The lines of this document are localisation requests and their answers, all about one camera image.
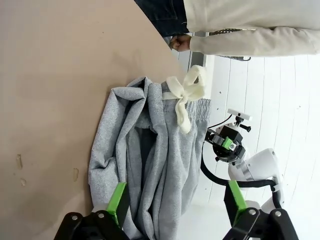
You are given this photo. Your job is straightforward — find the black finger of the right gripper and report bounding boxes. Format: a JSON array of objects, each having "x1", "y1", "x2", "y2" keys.
[
  {"x1": 221, "y1": 136, "x2": 238, "y2": 153},
  {"x1": 208, "y1": 131, "x2": 225, "y2": 147}
]

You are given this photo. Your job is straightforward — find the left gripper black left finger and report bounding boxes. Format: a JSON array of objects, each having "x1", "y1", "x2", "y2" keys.
[{"x1": 53, "y1": 181, "x2": 131, "y2": 240}]

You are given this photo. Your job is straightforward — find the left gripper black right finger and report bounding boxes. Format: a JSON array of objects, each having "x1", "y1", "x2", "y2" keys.
[{"x1": 223, "y1": 179, "x2": 300, "y2": 240}]

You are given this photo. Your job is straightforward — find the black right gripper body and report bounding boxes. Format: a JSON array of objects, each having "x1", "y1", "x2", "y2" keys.
[{"x1": 206, "y1": 124, "x2": 247, "y2": 166}]

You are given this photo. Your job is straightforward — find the grey training pants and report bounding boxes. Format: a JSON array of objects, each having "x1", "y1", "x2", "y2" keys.
[{"x1": 88, "y1": 64, "x2": 213, "y2": 240}]

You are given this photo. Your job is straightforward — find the person's right forearm cream sleeve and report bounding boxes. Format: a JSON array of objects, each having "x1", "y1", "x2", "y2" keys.
[{"x1": 189, "y1": 26, "x2": 276, "y2": 57}]

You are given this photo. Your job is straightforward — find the person's right hand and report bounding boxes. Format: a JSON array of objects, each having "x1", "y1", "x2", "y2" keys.
[{"x1": 168, "y1": 34, "x2": 192, "y2": 53}]

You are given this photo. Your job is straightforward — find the person in cream cardigan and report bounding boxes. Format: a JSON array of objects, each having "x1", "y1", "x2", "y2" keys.
[{"x1": 134, "y1": 0, "x2": 320, "y2": 57}]

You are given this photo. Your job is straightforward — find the black sleeved right arm cable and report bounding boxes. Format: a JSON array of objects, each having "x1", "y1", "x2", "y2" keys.
[{"x1": 200, "y1": 149, "x2": 283, "y2": 208}]

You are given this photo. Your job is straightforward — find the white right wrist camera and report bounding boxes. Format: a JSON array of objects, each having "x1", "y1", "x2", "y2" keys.
[{"x1": 227, "y1": 108, "x2": 252, "y2": 121}]

